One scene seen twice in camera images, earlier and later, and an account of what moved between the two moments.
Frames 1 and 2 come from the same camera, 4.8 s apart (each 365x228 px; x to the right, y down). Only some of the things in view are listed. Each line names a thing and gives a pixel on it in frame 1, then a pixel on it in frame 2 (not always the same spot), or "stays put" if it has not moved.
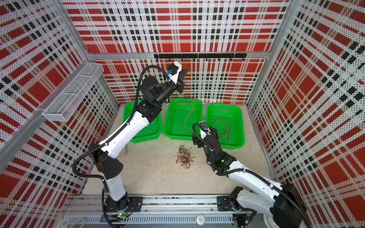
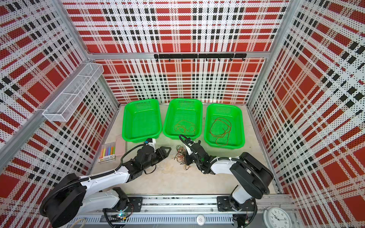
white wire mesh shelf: (62, 108) stays put
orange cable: (192, 108) to (184, 126)
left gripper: (179, 84) to (164, 155)
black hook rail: (199, 55) stays put
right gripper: (197, 141) to (187, 158)
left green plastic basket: (153, 130) stays put
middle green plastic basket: (181, 114) stays put
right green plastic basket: (228, 119) stays put
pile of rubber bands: (184, 156) stays put
